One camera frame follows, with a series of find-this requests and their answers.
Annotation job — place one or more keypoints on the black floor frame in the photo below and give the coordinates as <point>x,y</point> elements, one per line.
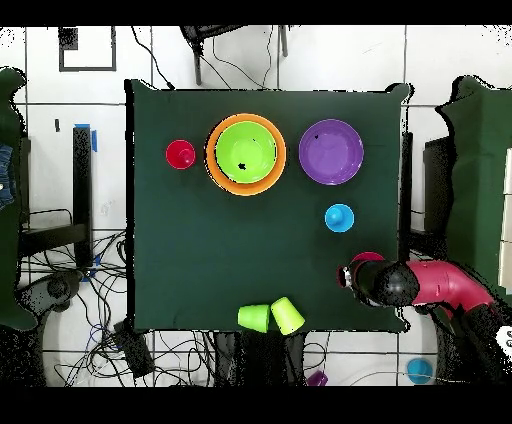
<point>68,38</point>

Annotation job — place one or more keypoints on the black power box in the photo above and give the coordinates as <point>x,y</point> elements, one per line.
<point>134,352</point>

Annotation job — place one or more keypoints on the green plastic cup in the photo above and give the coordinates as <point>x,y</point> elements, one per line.
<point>254,316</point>

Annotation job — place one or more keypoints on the orange plastic bowl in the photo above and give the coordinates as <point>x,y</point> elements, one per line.
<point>212,168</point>

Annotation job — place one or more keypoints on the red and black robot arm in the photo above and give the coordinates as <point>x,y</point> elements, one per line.
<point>444,282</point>

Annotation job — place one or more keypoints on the blue plastic cup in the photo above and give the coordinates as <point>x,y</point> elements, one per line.
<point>339,218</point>

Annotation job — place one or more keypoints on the dark green tablecloth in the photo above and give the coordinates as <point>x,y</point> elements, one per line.
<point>240,248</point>

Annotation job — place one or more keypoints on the blue denim fabric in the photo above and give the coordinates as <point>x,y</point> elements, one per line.
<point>6,176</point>

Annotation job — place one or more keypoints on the red plastic cup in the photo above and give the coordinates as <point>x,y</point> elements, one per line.
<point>176,150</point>

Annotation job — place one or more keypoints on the blue tape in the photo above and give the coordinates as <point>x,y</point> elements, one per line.
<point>94,140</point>

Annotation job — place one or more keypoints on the magenta plastic bowl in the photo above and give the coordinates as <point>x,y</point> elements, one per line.
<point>368,256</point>

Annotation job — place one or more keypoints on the yellow-green plastic cup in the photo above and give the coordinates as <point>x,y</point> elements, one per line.
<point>288,318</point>

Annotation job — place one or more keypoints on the green plastic bowl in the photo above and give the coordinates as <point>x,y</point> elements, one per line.
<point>246,148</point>

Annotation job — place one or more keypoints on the green cloth covered table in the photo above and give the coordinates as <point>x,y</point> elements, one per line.
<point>480,180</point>
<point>8,240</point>

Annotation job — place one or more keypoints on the blue round floor object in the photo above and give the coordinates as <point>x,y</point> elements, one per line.
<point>419,370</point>

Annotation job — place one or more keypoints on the black metal stand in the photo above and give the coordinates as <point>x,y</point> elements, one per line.
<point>82,180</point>
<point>406,180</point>

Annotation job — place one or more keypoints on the white box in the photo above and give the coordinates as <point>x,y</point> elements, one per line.
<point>507,224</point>

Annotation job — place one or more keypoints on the black tripod stand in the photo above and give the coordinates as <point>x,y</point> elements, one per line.
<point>196,60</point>

